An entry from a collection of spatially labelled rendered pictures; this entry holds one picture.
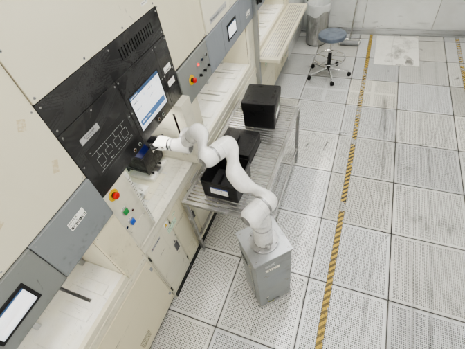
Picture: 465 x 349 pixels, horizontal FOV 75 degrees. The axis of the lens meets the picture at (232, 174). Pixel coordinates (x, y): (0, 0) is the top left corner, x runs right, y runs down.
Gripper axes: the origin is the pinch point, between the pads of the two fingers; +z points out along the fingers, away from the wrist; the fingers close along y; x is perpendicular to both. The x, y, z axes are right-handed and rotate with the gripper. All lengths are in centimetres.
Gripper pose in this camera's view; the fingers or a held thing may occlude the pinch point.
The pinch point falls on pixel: (149, 140)
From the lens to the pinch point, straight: 213.9
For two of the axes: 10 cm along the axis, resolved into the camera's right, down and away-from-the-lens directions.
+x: -1.3, -6.5, -7.5
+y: 3.4, -7.4, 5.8
